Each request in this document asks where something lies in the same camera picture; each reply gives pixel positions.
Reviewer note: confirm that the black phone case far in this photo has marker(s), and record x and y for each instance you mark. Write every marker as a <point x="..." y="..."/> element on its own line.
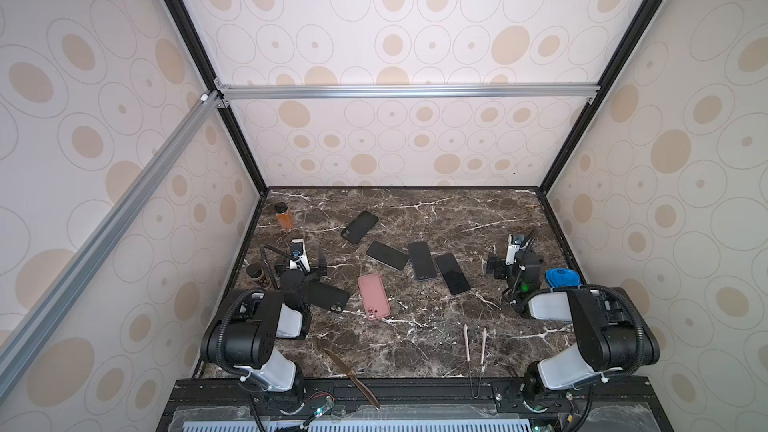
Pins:
<point x="356" y="230"/>

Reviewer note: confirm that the orange bottle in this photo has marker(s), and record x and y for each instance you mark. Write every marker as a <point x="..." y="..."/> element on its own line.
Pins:
<point x="284" y="216"/>

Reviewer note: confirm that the right pink chopstick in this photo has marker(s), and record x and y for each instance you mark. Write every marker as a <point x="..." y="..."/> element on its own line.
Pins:
<point x="483" y="349"/>

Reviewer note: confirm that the silver-edged phone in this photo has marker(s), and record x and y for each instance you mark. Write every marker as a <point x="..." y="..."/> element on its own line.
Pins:
<point x="387" y="255"/>

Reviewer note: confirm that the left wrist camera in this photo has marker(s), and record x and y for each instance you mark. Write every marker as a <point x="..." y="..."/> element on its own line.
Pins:
<point x="298" y="259"/>

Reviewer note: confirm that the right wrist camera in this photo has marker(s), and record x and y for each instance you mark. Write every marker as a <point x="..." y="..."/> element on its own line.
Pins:
<point x="515" y="241"/>

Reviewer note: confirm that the pink phone case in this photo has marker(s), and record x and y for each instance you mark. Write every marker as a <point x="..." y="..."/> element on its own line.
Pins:
<point x="373" y="295"/>

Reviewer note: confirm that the wooden-handled knife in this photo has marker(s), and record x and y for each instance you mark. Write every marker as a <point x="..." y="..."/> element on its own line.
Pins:
<point x="352" y="376"/>

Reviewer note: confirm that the dark jar with lid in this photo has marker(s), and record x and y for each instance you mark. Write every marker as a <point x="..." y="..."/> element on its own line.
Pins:
<point x="257" y="274"/>

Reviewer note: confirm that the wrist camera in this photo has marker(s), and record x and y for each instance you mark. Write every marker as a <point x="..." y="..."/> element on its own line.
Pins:
<point x="515" y="241"/>
<point x="298" y="259"/>

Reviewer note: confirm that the aluminium frame bar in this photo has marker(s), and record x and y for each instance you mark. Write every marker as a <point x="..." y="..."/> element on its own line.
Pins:
<point x="426" y="91"/>
<point x="50" y="310"/>

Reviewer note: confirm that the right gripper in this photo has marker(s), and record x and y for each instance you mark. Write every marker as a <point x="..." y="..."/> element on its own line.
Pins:
<point x="522" y="258"/>

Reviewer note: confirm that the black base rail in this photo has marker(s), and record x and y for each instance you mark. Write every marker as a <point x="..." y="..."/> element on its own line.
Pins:
<point x="628" y="402"/>

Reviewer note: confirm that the purple-edged phone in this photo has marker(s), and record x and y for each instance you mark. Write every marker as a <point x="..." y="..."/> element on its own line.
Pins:
<point x="452" y="274"/>

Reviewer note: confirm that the aluminium frame bar left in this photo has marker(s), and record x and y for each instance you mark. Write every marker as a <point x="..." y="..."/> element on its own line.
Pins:
<point x="50" y="310"/>

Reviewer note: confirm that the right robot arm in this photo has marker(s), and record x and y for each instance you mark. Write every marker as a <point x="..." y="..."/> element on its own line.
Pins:
<point x="612" y="339"/>

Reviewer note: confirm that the blue round lid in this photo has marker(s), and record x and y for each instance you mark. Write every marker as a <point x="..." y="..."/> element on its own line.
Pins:
<point x="562" y="277"/>

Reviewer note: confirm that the aluminium frame bar back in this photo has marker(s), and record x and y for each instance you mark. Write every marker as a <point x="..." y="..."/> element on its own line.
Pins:
<point x="426" y="91"/>

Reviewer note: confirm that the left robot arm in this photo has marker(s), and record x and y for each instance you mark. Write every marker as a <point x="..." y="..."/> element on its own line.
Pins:
<point x="241" y="337"/>

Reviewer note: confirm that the blue-edged phone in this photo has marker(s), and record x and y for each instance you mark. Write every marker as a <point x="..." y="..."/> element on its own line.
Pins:
<point x="421" y="261"/>

